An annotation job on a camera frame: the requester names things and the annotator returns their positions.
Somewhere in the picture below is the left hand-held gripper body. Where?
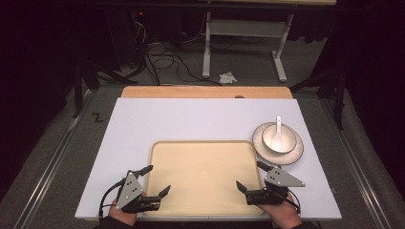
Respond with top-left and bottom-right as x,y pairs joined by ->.
115,169 -> 162,214

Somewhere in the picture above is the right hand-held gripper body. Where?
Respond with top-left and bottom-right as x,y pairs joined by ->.
245,167 -> 307,206

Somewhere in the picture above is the person's left hand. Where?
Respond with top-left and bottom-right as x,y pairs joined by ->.
108,192 -> 147,227

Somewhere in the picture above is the person's right hand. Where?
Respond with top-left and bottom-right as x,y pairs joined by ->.
257,194 -> 303,229

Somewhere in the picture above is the white plate with dark rim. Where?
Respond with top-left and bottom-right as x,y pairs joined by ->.
251,121 -> 305,166

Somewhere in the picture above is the white ceramic spoon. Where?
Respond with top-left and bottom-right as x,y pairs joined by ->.
270,114 -> 286,153

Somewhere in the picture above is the white bowl with dark rim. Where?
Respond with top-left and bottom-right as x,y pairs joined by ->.
261,123 -> 298,156

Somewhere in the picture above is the beige plastic tray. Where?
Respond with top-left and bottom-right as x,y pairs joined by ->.
144,140 -> 271,219

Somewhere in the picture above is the white table board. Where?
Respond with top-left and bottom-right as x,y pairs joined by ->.
75,97 -> 342,221

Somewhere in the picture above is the crumpled white paper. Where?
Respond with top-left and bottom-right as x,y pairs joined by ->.
219,72 -> 238,85

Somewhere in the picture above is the black metal stand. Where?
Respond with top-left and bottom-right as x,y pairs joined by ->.
73,58 -> 128,118
289,71 -> 347,130

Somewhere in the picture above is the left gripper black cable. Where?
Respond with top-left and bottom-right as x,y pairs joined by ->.
98,177 -> 127,220

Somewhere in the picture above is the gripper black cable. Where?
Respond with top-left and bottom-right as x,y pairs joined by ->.
98,177 -> 127,220
286,189 -> 302,214

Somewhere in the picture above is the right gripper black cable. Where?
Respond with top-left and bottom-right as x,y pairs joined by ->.
286,189 -> 302,214

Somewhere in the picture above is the metal floor rail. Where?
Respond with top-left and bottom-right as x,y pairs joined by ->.
12,92 -> 96,229
321,98 -> 405,229

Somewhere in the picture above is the tangle of black floor cables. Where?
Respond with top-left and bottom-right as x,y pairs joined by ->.
132,18 -> 224,87

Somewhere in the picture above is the white frame desk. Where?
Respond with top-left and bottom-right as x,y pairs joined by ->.
197,0 -> 338,83

